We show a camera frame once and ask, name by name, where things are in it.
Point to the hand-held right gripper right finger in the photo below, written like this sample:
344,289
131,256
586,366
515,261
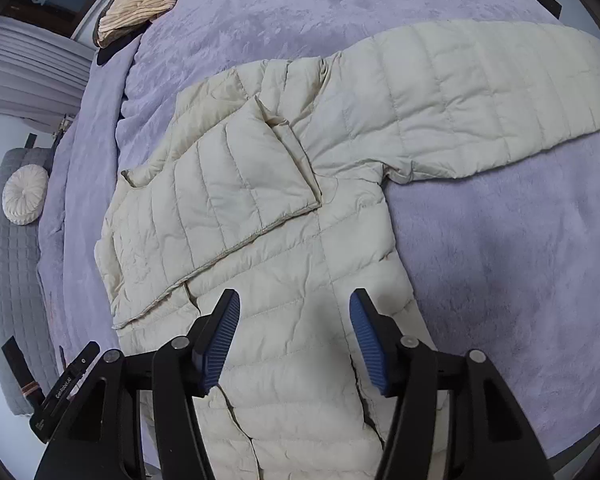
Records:
366,340

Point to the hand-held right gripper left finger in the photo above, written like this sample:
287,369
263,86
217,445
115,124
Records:
224,332

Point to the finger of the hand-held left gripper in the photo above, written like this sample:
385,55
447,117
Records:
82,359

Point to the cream puffer jacket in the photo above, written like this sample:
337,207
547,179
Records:
280,260

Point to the grey quilted headboard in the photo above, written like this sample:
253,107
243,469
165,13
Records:
10,285

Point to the lavender plush blanket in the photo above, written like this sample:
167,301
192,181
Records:
480,240

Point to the round cream cushion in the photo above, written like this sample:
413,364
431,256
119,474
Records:
25,194

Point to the white pleated curtain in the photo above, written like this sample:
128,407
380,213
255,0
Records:
30,75

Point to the beige striped pillow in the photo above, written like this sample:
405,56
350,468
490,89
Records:
145,0

